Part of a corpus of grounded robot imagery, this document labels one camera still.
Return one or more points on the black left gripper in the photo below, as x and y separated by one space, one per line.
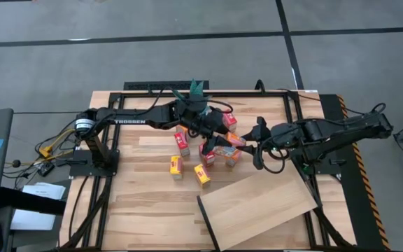
194 115

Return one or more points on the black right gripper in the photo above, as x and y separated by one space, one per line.
285 136

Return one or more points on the red Froot Loops cereal box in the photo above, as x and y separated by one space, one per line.
230 122
181 141
208 160

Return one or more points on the yellow Corn Pops cereal box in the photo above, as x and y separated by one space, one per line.
201 174
176 166

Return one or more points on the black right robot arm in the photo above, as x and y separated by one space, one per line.
345 129

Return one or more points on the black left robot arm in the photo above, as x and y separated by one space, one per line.
131 117

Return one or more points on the green plant white pot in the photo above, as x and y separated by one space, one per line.
196 87

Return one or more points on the white label sticker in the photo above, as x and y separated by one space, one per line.
311 91

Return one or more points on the black mat yellow-striped edge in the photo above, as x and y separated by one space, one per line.
359 210

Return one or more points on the black power brick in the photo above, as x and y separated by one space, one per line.
45 169

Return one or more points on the black ball knob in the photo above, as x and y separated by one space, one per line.
16 163

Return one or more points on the white paper sheet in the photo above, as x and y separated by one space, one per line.
33 221

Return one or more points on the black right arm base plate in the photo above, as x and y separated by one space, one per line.
329 170

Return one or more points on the black metal table frame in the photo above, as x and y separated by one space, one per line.
135 94

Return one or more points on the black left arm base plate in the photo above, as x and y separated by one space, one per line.
77 171

